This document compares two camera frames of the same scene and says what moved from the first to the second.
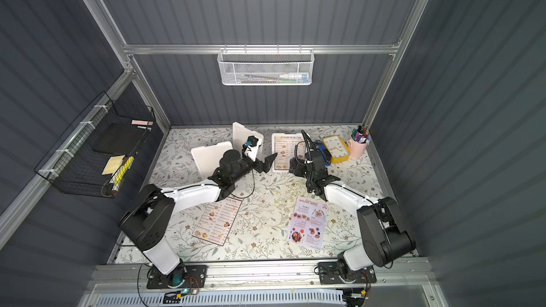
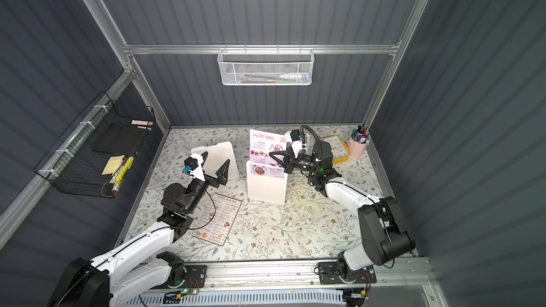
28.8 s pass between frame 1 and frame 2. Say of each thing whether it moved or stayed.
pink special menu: moved
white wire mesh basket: stayed
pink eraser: stayed
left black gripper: moved
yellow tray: stayed
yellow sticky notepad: stayed
